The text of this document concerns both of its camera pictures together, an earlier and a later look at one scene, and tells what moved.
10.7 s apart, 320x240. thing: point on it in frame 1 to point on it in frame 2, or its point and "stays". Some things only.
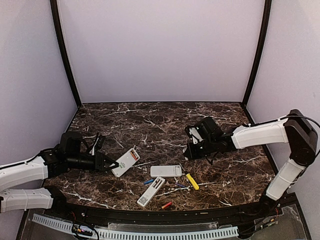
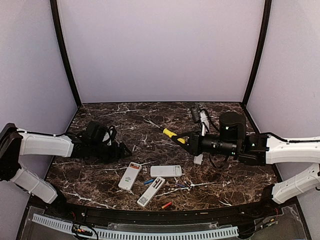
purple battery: x=183 y=186 stays
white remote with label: x=151 y=191 stays
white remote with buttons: x=125 y=162 to x=130 y=176
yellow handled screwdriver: x=195 y=185 to x=169 y=134
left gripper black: x=99 y=159 to x=115 y=156
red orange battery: x=167 y=205 stays
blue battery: x=149 y=181 stays
